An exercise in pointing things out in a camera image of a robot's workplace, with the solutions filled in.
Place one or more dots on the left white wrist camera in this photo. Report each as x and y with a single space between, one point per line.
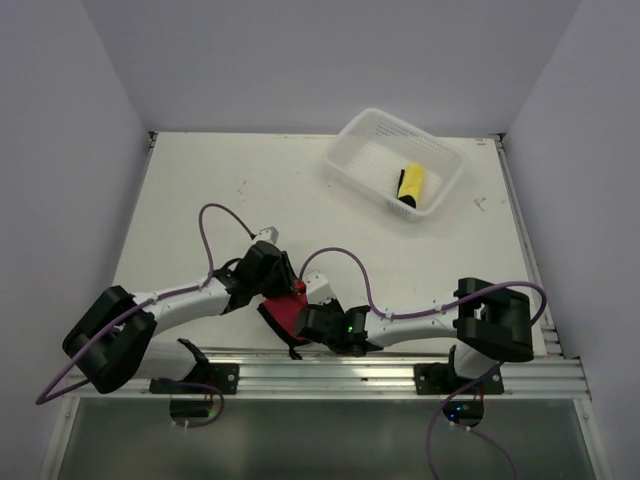
268 234

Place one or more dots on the grey and yellow towel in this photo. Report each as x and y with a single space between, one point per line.
410 184

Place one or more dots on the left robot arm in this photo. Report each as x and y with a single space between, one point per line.
112 343

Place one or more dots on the grey and pink towel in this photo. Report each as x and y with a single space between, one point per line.
280 315

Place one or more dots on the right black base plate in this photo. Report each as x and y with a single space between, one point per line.
435 377

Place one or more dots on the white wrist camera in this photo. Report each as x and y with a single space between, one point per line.
268 234
312 289

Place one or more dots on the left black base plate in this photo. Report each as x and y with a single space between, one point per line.
222 376

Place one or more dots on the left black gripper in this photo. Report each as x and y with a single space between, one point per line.
287 277

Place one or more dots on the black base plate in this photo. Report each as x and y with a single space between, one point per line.
435 377
222 376

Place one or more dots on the white plastic basket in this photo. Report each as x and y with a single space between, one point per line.
368 154

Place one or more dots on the aluminium mounting rail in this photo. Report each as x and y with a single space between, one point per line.
318 375

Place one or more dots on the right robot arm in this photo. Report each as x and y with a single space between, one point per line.
491 323

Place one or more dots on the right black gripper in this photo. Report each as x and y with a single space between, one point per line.
329 304

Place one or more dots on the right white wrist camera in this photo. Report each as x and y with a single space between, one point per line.
312 289

